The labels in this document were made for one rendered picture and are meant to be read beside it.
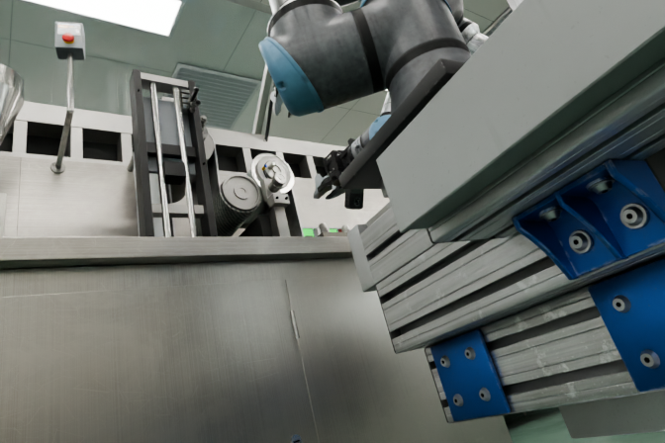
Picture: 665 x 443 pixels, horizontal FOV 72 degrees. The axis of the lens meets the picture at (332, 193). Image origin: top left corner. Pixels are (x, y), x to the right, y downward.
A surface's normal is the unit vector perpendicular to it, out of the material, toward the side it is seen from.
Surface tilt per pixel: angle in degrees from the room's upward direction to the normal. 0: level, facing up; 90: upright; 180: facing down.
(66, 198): 90
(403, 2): 88
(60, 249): 90
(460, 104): 90
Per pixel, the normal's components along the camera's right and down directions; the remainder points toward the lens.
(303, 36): -0.23, -0.36
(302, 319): 0.53, -0.48
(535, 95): -0.88, 0.01
